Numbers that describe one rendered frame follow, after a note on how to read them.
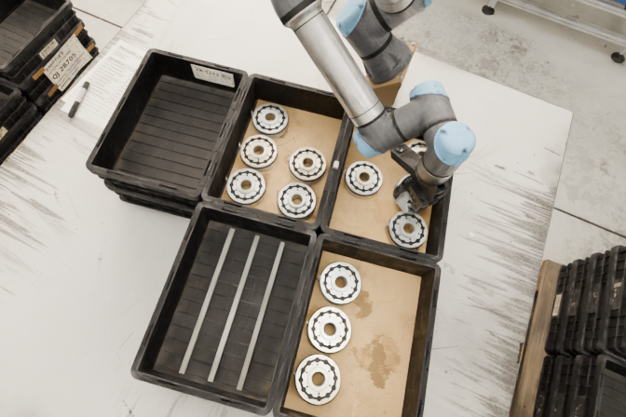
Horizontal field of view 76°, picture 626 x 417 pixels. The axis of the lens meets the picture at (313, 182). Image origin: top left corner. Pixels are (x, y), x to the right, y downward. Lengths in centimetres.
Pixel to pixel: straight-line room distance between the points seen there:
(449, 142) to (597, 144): 196
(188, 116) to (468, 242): 91
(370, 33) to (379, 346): 82
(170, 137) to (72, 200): 36
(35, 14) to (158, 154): 116
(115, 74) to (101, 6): 137
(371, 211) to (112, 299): 74
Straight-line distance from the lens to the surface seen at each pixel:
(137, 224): 129
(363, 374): 104
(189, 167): 117
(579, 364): 179
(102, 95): 154
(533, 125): 161
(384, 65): 126
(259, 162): 112
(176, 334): 106
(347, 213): 110
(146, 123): 127
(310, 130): 120
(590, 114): 282
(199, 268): 107
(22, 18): 223
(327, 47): 86
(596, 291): 184
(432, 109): 87
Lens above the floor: 186
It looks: 66 degrees down
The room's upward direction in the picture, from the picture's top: 8 degrees clockwise
